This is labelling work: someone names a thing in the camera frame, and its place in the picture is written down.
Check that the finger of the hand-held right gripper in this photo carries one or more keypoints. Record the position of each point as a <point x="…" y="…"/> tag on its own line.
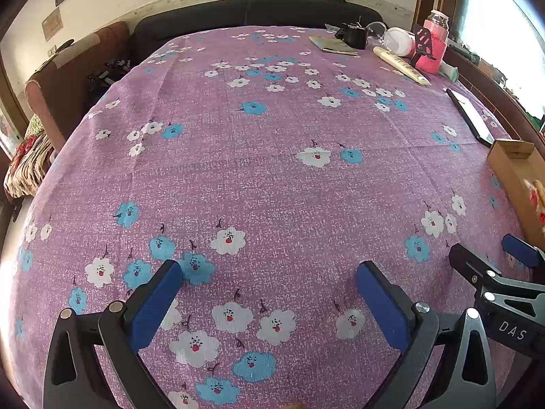
<point x="468" y="262"/>
<point x="519" y="249"/>

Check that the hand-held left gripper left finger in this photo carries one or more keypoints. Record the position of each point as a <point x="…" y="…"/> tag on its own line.
<point x="155" y="302"/>

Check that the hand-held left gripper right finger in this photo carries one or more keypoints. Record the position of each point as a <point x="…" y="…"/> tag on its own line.
<point x="383" y="306"/>

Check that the red white snack packet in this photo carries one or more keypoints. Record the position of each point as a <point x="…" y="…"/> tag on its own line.
<point x="536" y="200"/>

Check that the cardboard box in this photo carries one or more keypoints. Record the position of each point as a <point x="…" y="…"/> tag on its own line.
<point x="511" y="166"/>

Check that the black smartphone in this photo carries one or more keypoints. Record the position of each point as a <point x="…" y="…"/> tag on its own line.
<point x="470" y="117"/>

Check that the brown wooden ledge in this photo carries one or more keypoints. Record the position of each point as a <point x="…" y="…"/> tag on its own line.
<point x="498" y="93"/>

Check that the purple floral tablecloth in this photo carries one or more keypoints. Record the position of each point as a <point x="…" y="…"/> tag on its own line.
<point x="272" y="179"/>

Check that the floral patterned cloth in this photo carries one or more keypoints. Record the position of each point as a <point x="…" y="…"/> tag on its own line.
<point x="27" y="166"/>

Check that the mint green tube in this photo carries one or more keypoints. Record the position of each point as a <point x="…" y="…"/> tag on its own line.
<point x="449" y="71"/>

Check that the cream tube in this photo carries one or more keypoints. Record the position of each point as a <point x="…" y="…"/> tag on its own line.
<point x="402" y="66"/>

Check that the black pink phone stand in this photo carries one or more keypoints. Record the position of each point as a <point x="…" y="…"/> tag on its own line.
<point x="423" y="42"/>

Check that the brown armchair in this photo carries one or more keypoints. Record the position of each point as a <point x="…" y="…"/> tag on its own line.
<point x="64" y="93"/>

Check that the white round jar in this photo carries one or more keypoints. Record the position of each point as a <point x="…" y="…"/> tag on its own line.
<point x="398" y="41"/>

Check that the pink bottle with knitted sleeve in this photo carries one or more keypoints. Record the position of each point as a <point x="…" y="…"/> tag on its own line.
<point x="438" y="30"/>

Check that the wooden glass door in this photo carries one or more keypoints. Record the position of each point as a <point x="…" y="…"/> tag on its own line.
<point x="8" y="106"/>

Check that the clear glass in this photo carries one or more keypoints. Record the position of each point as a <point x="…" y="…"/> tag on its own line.
<point x="377" y="32"/>

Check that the black cup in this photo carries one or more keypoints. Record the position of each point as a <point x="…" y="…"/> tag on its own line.
<point x="353" y="36"/>

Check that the khaki notebook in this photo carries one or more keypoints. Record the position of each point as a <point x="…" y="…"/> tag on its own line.
<point x="334" y="45"/>

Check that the black sofa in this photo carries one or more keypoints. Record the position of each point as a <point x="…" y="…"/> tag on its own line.
<point x="255" y="12"/>

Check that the window with wooden frame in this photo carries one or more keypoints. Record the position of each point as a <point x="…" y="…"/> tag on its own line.
<point x="498" y="17"/>

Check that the white wall socket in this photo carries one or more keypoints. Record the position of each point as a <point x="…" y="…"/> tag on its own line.
<point x="51" y="50"/>

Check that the beige wall plaque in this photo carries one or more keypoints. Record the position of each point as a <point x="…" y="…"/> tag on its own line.
<point x="52" y="23"/>

